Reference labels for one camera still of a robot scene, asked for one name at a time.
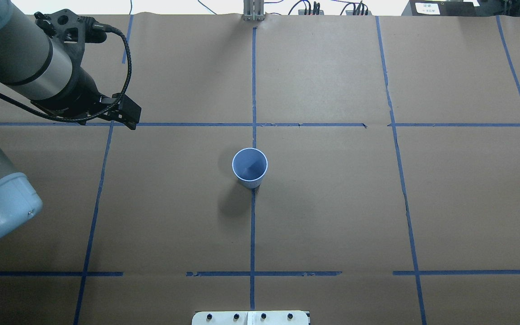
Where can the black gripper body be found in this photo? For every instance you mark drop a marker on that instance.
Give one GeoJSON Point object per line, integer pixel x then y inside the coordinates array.
{"type": "Point", "coordinates": [78, 91]}

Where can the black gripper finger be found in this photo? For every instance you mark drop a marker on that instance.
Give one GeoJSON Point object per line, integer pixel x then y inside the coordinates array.
{"type": "Point", "coordinates": [126, 112]}

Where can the blue ribbed plastic cup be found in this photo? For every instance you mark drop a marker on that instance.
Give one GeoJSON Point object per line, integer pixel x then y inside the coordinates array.
{"type": "Point", "coordinates": [250, 166]}

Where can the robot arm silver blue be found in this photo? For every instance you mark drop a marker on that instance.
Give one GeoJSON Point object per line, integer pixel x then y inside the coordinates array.
{"type": "Point", "coordinates": [41, 73]}

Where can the black connector block left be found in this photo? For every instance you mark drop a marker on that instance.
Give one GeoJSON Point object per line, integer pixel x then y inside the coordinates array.
{"type": "Point", "coordinates": [310, 9]}

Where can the brown paper table cover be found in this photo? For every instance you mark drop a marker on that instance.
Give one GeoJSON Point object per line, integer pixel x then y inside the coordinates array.
{"type": "Point", "coordinates": [392, 194]}

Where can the black electronics box with label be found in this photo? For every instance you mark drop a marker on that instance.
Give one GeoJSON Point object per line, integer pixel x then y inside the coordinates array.
{"type": "Point", "coordinates": [446, 8]}

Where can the black camera mount wrist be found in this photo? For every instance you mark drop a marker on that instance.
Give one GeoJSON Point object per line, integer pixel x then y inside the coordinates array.
{"type": "Point", "coordinates": [71, 31]}

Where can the aluminium frame post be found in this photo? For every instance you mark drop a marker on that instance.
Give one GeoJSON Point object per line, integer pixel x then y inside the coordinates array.
{"type": "Point", "coordinates": [253, 10]}

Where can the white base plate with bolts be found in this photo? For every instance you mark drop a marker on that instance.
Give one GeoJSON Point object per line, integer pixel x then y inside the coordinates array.
{"type": "Point", "coordinates": [273, 317]}

